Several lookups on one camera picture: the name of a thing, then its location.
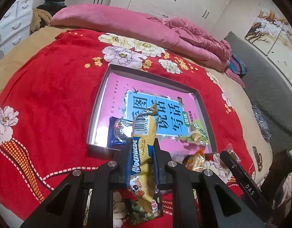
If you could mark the blue Oreo-style cookie packet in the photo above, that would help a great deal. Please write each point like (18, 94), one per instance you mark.
(118, 132)

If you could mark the orange biscuit packet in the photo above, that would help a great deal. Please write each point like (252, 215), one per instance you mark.
(196, 161)

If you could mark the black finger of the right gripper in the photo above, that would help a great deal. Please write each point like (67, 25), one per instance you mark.
(253, 196)

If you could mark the yellow Alpenliebe candy packet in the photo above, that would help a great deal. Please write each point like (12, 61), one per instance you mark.
(141, 180)

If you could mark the dark shallow box tray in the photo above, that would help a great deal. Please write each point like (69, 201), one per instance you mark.
(150, 111)

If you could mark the pink quilt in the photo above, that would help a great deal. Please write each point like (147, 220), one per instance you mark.
(176, 34)

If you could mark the clear oat crisp bag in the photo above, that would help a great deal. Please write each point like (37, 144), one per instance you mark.
(230, 150)

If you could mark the light green snack packet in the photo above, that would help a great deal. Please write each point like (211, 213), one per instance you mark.
(198, 135)

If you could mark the red floral blanket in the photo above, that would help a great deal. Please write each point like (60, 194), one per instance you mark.
(48, 88)

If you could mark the green peas snack packet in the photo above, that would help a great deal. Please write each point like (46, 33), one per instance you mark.
(141, 211)

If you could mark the pink and blue book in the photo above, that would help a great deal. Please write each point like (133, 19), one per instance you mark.
(148, 113)

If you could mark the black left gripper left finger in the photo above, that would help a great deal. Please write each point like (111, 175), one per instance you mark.
(81, 190)

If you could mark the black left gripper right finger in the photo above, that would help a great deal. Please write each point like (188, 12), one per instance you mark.
(200, 199)

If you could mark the white drawer cabinet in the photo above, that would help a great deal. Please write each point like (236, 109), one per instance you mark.
(15, 24)

